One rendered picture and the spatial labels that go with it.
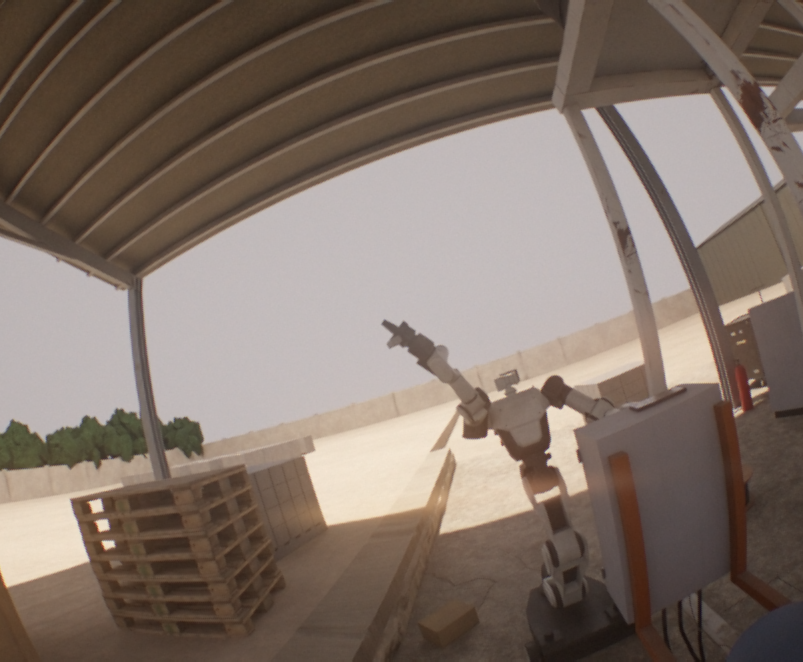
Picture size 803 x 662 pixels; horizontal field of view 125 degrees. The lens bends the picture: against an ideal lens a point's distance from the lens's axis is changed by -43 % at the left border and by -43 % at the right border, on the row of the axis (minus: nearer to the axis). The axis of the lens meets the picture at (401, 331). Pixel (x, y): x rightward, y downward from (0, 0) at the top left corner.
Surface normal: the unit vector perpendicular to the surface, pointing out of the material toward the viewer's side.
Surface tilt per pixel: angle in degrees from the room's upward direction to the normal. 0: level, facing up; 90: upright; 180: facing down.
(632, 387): 90
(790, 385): 90
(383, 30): 172
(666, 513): 90
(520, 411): 73
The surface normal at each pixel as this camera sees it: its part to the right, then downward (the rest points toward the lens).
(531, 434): -0.26, -0.41
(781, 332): -0.95, 0.24
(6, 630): 0.90, -0.33
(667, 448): -0.20, -0.14
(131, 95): 0.25, 0.91
